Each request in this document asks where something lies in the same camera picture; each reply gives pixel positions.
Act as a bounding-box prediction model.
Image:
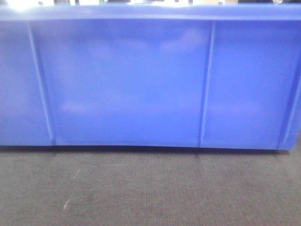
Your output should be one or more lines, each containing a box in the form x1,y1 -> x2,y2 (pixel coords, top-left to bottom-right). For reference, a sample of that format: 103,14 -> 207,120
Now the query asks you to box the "large blue plastic bin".
0,4 -> 301,150

